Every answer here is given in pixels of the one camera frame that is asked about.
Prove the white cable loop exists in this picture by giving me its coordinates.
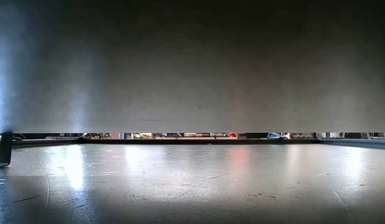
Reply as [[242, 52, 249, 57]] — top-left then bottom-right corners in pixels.
[[266, 132, 290, 140]]

